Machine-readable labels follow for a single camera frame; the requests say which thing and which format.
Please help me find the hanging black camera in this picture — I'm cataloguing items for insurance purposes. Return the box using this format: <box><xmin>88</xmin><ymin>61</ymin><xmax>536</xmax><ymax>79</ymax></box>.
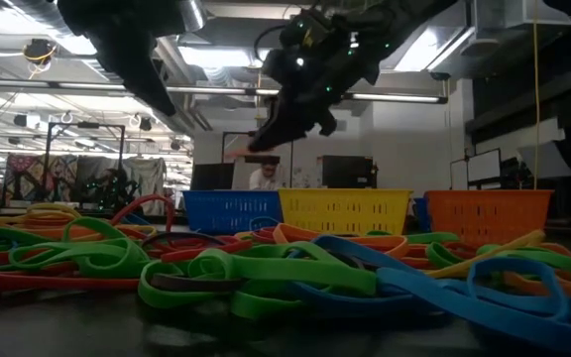
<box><xmin>21</xmin><ymin>38</ymin><xmax>59</xmax><ymax>68</ymax></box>

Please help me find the white ceiling box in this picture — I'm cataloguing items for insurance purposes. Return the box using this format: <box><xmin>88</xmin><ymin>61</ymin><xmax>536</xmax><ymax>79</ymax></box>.
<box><xmin>503</xmin><ymin>0</ymin><xmax>571</xmax><ymax>30</ymax></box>

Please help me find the black metal stand frame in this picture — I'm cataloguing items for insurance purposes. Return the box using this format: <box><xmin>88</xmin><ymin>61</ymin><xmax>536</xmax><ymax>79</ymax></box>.
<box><xmin>42</xmin><ymin>121</ymin><xmax>127</xmax><ymax>212</ymax></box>

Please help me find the grey softbox panel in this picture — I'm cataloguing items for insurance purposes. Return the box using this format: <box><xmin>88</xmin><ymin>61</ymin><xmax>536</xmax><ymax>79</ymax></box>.
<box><xmin>515</xmin><ymin>141</ymin><xmax>571</xmax><ymax>180</ymax></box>

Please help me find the white hanging cloth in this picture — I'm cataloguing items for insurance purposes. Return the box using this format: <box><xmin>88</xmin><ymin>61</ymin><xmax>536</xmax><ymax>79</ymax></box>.
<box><xmin>125</xmin><ymin>157</ymin><xmax>169</xmax><ymax>217</ymax></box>

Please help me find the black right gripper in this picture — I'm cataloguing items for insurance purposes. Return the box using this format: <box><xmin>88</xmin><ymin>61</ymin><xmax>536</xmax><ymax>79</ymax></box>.
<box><xmin>248</xmin><ymin>7</ymin><xmax>382</xmax><ymax>154</ymax></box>

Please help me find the black monitor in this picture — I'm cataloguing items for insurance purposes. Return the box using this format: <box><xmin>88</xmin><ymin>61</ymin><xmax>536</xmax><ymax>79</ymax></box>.
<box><xmin>320</xmin><ymin>155</ymin><xmax>379</xmax><ymax>190</ymax></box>
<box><xmin>189</xmin><ymin>163</ymin><xmax>236</xmax><ymax>192</ymax></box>

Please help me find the person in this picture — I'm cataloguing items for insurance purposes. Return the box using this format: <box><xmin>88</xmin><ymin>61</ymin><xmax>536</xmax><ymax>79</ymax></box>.
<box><xmin>248</xmin><ymin>161</ymin><xmax>286</xmax><ymax>191</ymax></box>

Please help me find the colourful patterned quilt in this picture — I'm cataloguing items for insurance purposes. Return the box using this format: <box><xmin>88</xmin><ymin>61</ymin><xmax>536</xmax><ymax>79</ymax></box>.
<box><xmin>5</xmin><ymin>154</ymin><xmax>79</xmax><ymax>202</ymax></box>

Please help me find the red rubber band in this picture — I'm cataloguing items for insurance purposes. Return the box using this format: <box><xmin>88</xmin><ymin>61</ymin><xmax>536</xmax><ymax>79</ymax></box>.
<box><xmin>160</xmin><ymin>240</ymin><xmax>255</xmax><ymax>264</ymax></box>
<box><xmin>111</xmin><ymin>193</ymin><xmax>176</xmax><ymax>234</ymax></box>
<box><xmin>0</xmin><ymin>250</ymin><xmax>141</xmax><ymax>298</ymax></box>

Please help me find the silver air duct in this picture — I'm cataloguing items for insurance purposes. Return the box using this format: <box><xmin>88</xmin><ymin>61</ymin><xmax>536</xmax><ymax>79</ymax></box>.
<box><xmin>178</xmin><ymin>0</ymin><xmax>208</xmax><ymax>33</ymax></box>

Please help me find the long ceiling light tube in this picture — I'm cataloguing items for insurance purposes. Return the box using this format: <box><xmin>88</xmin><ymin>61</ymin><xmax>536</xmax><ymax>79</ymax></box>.
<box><xmin>166</xmin><ymin>84</ymin><xmax>449</xmax><ymax>105</ymax></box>

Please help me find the black metal frame rig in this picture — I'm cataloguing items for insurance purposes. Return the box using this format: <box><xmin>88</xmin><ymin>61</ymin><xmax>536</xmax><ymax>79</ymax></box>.
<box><xmin>221</xmin><ymin>130</ymin><xmax>295</xmax><ymax>190</ymax></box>

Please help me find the blue rubber band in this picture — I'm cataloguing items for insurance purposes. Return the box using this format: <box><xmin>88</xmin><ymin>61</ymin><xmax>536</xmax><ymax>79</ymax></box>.
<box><xmin>466</xmin><ymin>256</ymin><xmax>570</xmax><ymax>318</ymax></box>
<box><xmin>285</xmin><ymin>235</ymin><xmax>435</xmax><ymax>316</ymax></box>
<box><xmin>249</xmin><ymin>216</ymin><xmax>283</xmax><ymax>232</ymax></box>
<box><xmin>377</xmin><ymin>266</ymin><xmax>571</xmax><ymax>352</ymax></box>

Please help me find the orange plastic basket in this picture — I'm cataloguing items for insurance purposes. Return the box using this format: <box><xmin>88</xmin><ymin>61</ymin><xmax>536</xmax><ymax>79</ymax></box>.
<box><xmin>423</xmin><ymin>189</ymin><xmax>555</xmax><ymax>247</ymax></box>

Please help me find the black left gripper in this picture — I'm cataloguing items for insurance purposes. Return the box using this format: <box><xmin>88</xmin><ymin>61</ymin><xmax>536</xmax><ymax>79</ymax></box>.
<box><xmin>57</xmin><ymin>0</ymin><xmax>188</xmax><ymax>118</ymax></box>

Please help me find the white screen panel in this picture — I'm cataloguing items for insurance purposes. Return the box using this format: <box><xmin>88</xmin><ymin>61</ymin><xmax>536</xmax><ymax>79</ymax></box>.
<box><xmin>465</xmin><ymin>148</ymin><xmax>503</xmax><ymax>191</ymax></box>
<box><xmin>449</xmin><ymin>158</ymin><xmax>469</xmax><ymax>191</ymax></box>

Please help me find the yellow plastic basket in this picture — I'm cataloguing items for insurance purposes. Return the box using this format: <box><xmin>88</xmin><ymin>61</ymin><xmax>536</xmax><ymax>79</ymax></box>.
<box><xmin>278</xmin><ymin>187</ymin><xmax>414</xmax><ymax>237</ymax></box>

